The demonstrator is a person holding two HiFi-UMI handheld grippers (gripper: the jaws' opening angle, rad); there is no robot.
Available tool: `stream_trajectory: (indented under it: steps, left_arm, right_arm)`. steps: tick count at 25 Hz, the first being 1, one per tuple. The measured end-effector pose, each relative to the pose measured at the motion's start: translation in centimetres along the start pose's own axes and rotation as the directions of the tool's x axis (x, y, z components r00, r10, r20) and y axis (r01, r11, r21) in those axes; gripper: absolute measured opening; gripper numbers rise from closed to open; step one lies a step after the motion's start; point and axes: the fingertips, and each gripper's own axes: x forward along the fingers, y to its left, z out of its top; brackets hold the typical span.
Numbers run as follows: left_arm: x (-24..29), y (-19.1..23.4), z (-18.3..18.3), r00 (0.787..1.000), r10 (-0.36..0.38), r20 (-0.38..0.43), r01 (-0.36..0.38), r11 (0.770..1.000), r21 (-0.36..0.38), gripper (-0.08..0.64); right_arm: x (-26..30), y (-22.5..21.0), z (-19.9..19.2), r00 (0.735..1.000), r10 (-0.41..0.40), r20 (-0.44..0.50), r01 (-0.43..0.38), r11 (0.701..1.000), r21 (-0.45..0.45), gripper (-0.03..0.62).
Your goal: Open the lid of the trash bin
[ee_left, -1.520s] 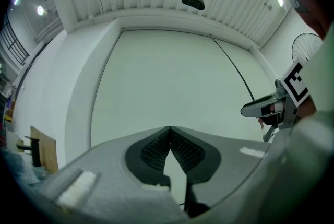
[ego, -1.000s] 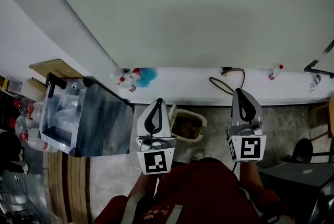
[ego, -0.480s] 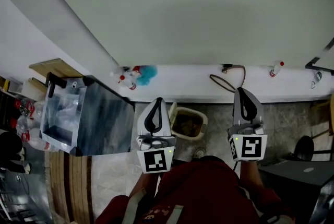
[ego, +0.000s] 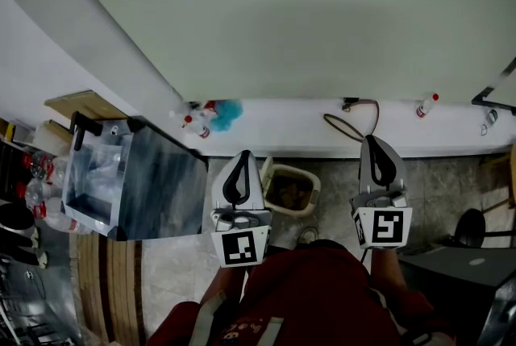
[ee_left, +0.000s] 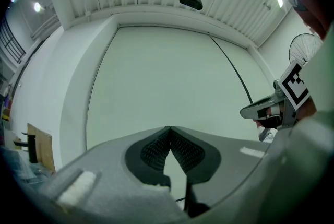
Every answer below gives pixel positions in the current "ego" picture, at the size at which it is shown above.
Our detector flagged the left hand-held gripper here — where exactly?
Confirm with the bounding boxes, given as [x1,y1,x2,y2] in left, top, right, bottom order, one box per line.
[210,149,273,268]

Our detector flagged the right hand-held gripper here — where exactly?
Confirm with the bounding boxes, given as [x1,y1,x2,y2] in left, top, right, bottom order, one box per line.
[349,134,413,251]

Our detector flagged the cream pedal trash bin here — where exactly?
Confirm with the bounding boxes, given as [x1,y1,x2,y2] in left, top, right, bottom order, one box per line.
[260,156,323,219]

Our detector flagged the wooden stool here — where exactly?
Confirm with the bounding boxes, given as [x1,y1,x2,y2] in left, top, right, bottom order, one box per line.
[479,142,516,211]

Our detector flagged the brown belt loop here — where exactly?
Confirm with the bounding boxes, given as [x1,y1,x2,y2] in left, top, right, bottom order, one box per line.
[323,98,381,143]

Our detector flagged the white bottle with red cap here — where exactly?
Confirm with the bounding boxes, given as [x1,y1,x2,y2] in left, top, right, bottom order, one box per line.
[415,93,440,119]

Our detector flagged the black shoulder strap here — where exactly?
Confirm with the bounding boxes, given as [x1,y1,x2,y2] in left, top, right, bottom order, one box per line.
[364,287,435,345]

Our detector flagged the black shelf rack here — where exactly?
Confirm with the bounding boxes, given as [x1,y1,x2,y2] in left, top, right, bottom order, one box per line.
[0,140,33,200]

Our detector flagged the white foam box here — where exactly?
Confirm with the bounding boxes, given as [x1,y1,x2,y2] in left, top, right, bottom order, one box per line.
[34,122,73,156]

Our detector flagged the black L-shaped bracket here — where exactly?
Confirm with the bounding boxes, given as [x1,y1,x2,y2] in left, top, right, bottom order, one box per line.
[69,110,104,152]

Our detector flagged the brown paper waste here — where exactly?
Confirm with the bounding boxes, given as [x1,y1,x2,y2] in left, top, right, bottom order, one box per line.
[266,170,314,211]

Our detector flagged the person's left forearm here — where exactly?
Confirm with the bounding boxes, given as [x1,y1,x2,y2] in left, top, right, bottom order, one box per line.
[200,265,247,305]

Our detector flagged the wooden slat platform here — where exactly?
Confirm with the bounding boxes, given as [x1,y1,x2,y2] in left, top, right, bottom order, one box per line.
[76,233,144,346]

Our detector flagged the grey chest strap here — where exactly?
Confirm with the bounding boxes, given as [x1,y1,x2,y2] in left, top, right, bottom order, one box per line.
[188,290,227,346]
[256,316,285,346]

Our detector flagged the person's right shoe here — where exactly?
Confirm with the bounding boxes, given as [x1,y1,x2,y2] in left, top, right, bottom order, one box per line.
[297,226,319,245]

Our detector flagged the blue cloth with spray bottles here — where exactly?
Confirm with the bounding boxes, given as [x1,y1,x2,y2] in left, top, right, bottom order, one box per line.
[209,98,244,134]

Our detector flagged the person's leg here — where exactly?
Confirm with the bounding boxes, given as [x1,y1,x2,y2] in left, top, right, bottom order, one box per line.
[264,242,302,256]
[298,238,364,256]

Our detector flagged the person's right forearm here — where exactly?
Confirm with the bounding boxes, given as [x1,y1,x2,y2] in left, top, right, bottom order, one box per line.
[368,247,410,293]

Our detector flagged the black cabinet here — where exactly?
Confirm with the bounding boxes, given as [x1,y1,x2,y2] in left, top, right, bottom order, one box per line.
[397,245,516,346]

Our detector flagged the wooden board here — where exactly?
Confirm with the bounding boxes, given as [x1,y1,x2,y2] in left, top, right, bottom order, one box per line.
[44,90,128,122]

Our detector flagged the person's right leg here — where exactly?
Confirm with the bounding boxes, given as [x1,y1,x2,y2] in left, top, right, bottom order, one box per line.
[298,238,364,256]

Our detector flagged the clear bottle with red cap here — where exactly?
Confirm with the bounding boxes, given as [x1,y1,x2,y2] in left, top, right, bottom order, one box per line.
[181,115,210,140]
[189,100,218,119]

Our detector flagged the black round-base stand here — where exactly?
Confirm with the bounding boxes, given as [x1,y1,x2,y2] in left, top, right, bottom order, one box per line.
[454,208,516,249]

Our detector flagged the person's red shirt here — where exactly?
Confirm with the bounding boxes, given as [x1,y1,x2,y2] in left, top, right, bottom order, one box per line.
[147,247,456,346]

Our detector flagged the small grey bottle with ring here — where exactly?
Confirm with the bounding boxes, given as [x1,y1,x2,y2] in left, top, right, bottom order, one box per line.
[481,109,499,136]

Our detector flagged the person's left leg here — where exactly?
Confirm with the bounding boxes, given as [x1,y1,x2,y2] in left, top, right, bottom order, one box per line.
[264,242,302,256]

